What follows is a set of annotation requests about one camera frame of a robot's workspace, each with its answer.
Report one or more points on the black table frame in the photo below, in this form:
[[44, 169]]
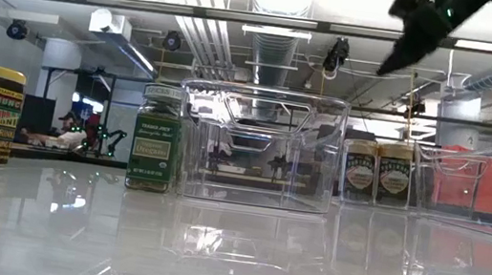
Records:
[[79, 158]]

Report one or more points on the black monitor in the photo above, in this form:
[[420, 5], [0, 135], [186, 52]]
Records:
[[37, 114]]

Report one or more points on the person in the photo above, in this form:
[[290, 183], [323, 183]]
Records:
[[72, 138]]

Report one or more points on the tan lid seasoning jar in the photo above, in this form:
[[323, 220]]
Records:
[[394, 177], [359, 172]]

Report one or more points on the white air unit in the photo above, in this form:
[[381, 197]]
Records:
[[110, 22]]

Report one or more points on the black round dome device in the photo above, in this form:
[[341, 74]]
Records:
[[172, 40], [17, 29]]

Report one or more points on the black pulley device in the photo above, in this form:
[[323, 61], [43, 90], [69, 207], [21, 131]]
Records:
[[337, 54]]

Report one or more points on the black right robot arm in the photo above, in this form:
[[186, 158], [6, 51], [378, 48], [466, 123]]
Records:
[[477, 2]]

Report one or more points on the green lid oregano jar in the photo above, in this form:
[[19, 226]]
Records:
[[154, 144]]

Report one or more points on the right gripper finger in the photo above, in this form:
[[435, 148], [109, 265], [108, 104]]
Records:
[[407, 51]]

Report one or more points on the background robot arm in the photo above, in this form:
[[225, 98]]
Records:
[[106, 137]]

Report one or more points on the silver ventilation duct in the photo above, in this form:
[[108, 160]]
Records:
[[273, 54]]

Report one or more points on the white light fixture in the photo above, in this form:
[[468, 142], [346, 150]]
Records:
[[276, 32]]

